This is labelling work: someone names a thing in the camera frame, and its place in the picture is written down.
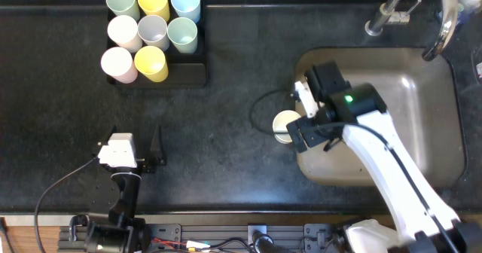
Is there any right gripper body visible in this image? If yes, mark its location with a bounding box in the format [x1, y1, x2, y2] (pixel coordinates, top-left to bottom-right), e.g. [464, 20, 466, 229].
[300, 115, 343, 152]

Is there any green cup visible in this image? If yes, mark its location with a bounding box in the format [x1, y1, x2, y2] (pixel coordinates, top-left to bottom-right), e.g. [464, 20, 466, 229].
[166, 17, 199, 54]
[105, 0, 141, 22]

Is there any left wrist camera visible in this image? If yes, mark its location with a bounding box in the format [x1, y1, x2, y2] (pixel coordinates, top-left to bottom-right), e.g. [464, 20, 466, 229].
[97, 133, 139, 169]

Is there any blue cup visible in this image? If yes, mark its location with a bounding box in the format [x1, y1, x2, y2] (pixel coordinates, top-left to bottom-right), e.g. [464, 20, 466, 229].
[170, 0, 202, 23]

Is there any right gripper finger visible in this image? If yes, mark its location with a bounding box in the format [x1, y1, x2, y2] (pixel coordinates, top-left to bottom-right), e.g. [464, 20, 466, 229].
[285, 119, 309, 154]

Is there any steel tap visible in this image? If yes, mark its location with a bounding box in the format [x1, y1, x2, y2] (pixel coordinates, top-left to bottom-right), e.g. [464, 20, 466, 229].
[364, 0, 461, 62]

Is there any pink cup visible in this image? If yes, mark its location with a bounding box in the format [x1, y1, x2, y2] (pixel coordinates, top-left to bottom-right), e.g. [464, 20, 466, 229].
[100, 46, 139, 84]

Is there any steel sink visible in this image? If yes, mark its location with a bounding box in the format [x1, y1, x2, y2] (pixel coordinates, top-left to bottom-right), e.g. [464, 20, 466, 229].
[294, 47, 468, 188]

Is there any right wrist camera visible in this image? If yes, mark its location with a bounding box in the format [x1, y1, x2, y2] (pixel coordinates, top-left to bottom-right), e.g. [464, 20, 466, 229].
[292, 80, 322, 119]

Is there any mounting rail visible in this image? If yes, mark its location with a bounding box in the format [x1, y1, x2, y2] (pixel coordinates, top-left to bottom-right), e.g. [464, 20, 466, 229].
[58, 222, 347, 253]

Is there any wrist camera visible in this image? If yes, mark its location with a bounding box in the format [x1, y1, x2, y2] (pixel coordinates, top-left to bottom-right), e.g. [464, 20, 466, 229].
[292, 80, 322, 119]
[97, 133, 139, 169]

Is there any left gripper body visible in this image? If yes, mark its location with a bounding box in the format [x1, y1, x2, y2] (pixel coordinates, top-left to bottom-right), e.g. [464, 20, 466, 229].
[136, 155, 157, 174]

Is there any white cup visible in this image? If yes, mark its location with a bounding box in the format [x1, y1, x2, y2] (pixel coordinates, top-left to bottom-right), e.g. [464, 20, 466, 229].
[272, 109, 302, 145]
[106, 14, 143, 53]

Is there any yellow cup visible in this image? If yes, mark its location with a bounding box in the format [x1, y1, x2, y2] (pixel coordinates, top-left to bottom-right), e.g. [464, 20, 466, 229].
[137, 0, 171, 23]
[133, 45, 169, 84]

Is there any grey cup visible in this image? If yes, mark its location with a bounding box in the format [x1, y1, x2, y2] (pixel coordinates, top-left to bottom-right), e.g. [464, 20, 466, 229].
[137, 14, 169, 53]

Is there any black tray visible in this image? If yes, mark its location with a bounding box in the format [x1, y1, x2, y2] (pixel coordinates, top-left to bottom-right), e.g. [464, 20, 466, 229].
[105, 4, 208, 88]

